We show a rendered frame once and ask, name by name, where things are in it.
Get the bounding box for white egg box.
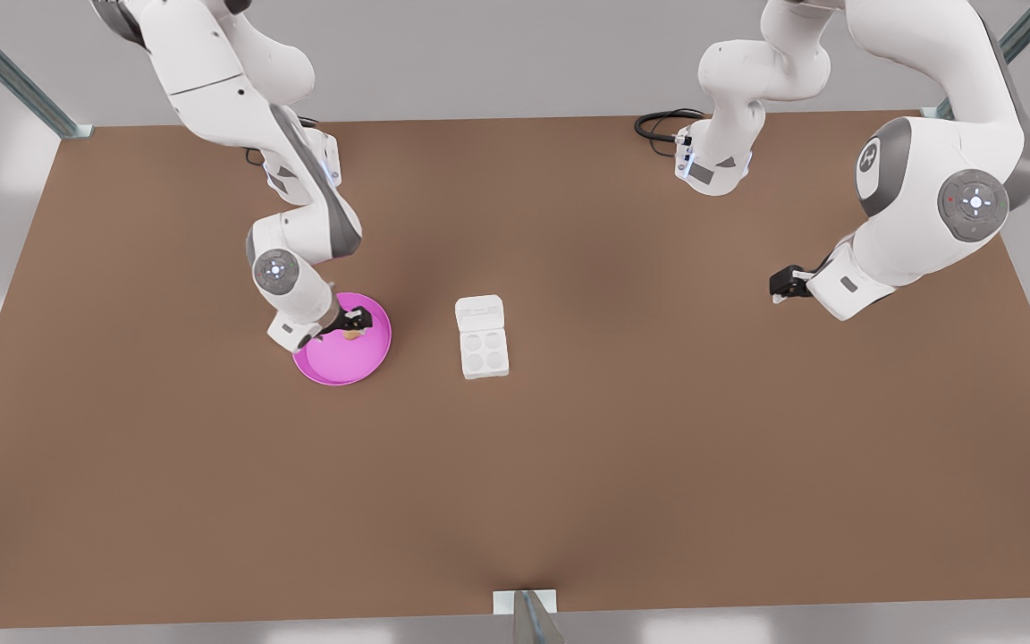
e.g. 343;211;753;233
460;327;511;381

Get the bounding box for pink round plate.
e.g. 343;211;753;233
292;292;393;387

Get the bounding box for black cable loop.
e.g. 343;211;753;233
244;116;320;167
634;108;706;157

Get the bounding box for silver frame post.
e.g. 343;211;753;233
0;0;95;140
920;0;1030;121
493;589;566;644

